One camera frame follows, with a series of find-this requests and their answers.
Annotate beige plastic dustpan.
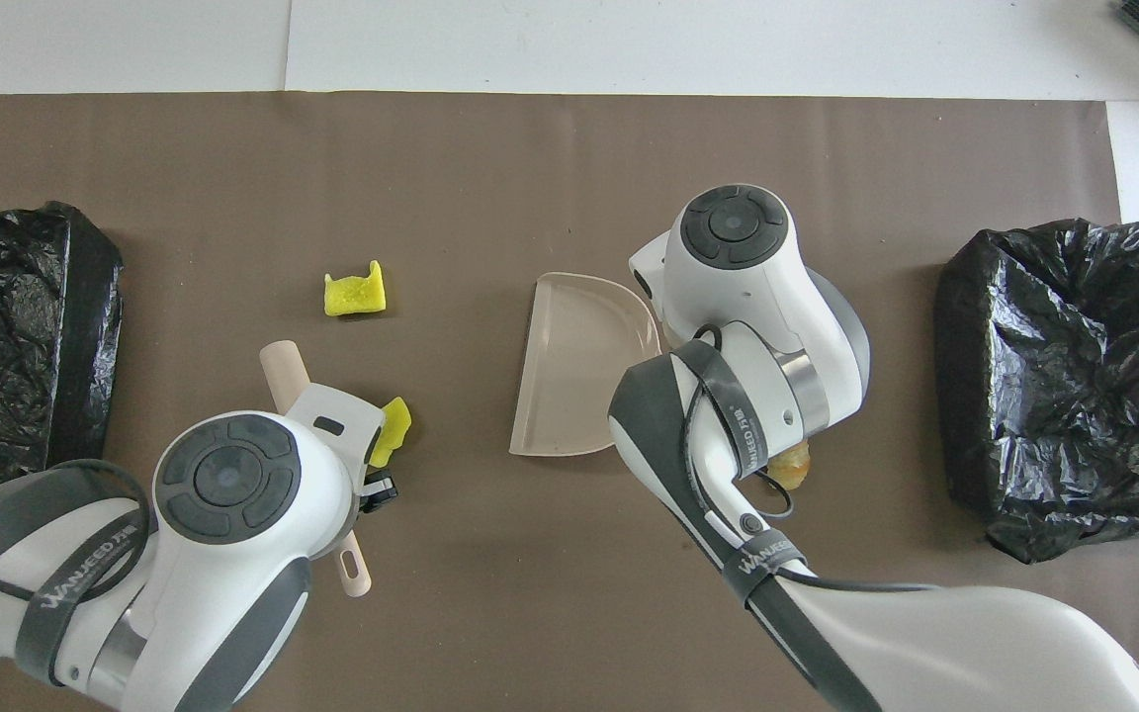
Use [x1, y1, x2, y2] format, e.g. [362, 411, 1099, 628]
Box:
[509, 272, 663, 459]

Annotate crumpled black bagged bin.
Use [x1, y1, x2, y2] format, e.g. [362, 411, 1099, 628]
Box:
[933, 218, 1139, 565]

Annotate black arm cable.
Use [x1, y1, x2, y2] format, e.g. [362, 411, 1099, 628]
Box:
[680, 324, 936, 594]
[0, 459, 152, 606]

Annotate long striped croissant piece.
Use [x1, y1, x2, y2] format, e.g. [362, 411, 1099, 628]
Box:
[767, 443, 814, 491]

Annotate beige brush with black bristles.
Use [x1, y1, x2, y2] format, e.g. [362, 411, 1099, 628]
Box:
[260, 340, 374, 598]

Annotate notched yellow sponge piece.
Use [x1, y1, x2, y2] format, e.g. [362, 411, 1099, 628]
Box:
[323, 260, 387, 318]

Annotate wedge yellow sponge piece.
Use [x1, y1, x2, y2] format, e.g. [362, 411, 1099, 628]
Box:
[369, 397, 413, 469]

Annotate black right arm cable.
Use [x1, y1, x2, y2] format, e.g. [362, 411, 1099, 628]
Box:
[680, 324, 936, 594]

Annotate brown paper table mat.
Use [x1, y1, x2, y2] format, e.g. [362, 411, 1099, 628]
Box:
[0, 92, 1139, 712]

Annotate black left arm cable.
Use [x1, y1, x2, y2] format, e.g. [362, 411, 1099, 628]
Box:
[0, 459, 152, 606]

